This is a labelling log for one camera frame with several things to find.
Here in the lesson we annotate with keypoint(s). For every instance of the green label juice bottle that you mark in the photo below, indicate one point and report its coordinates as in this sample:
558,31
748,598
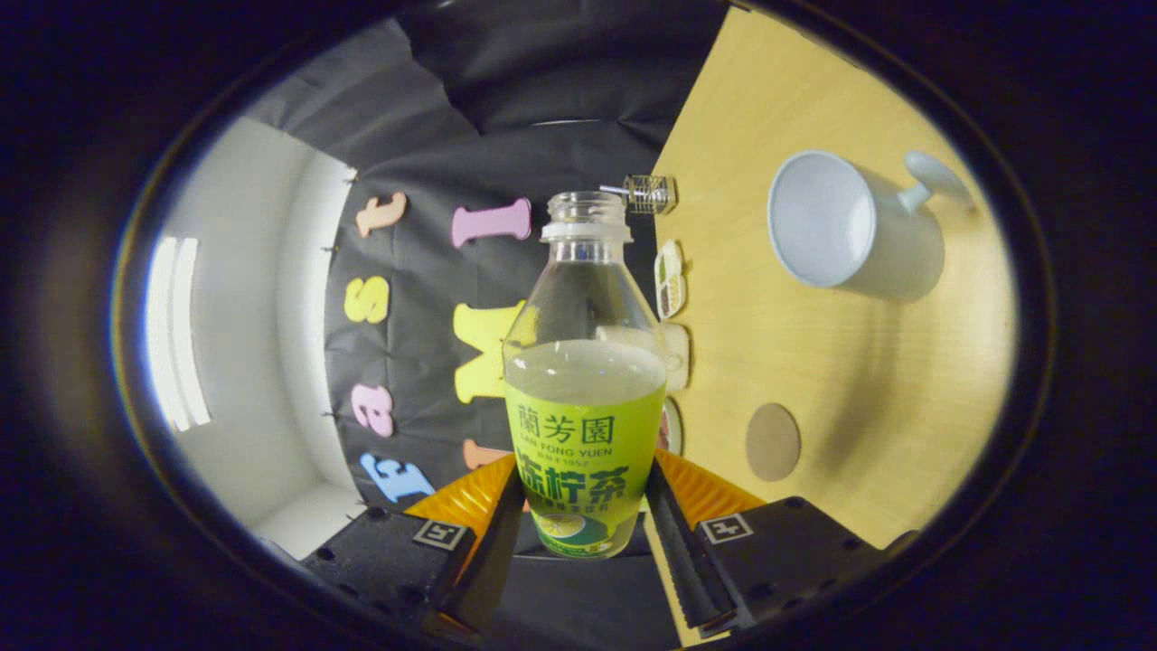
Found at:
583,434

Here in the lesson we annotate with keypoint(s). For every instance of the pale green plate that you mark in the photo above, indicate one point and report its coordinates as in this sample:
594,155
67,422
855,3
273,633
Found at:
677,429

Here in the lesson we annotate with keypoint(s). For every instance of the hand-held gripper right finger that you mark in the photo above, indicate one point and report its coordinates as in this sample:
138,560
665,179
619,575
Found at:
682,561

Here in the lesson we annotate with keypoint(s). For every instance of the white toaster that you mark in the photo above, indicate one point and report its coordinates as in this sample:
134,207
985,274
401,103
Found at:
678,357

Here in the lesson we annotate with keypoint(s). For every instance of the round brown coaster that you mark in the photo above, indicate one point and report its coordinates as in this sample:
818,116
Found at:
773,442

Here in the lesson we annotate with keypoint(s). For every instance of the ceiling light panel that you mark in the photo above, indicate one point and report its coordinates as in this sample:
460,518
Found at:
176,334

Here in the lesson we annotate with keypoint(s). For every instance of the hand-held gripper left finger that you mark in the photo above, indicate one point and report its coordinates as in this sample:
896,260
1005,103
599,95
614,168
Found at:
493,565

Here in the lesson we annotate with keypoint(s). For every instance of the white divided tray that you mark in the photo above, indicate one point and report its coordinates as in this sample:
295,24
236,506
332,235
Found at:
670,278

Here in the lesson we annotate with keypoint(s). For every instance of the wooden table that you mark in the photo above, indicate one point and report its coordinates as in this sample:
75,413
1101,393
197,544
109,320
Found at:
886,398

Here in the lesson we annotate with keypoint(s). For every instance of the white cup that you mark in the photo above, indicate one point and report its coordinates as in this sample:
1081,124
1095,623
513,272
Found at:
895,253

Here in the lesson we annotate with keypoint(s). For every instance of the black backdrop cloth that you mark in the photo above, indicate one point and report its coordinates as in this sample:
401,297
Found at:
425,253

